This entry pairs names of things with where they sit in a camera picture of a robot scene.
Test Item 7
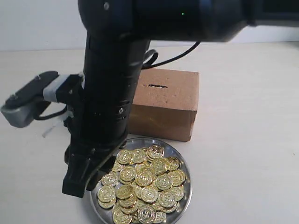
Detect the gold coin lower right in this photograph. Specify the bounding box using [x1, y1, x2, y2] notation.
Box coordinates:
[158, 190, 177, 208]

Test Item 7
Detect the black cable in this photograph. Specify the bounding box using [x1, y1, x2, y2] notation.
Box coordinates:
[142, 41, 201, 70]

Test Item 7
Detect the gold coin top of pile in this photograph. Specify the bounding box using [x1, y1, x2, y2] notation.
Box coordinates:
[147, 145, 164, 159]

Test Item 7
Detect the gold coin left middle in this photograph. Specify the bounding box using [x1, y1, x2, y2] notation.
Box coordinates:
[101, 171, 119, 187]

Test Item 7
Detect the round steel plate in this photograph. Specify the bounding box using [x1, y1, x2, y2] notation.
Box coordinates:
[87, 137, 192, 224]

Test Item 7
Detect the brown cardboard slotted box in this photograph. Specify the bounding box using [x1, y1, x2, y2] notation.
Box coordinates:
[128, 69, 199, 142]

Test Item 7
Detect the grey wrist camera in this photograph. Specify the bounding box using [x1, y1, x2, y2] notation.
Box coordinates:
[0, 71, 84, 128]

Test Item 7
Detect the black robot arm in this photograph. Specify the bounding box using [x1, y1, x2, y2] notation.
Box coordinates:
[62, 0, 299, 198]

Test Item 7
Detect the gold coin right centre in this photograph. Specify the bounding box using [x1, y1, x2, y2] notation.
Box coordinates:
[155, 174, 173, 190]

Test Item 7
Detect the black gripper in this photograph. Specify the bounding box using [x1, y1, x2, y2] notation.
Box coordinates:
[62, 130, 128, 198]

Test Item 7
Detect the gold coin upper left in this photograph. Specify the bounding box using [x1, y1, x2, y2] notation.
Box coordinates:
[116, 149, 132, 165]

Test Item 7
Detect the gold coin upper right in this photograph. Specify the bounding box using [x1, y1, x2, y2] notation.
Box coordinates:
[167, 157, 180, 171]

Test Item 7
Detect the gold coin lower left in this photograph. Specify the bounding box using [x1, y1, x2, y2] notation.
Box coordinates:
[97, 185, 116, 203]

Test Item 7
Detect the gold coin bottom centre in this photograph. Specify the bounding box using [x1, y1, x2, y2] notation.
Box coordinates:
[137, 204, 156, 224]

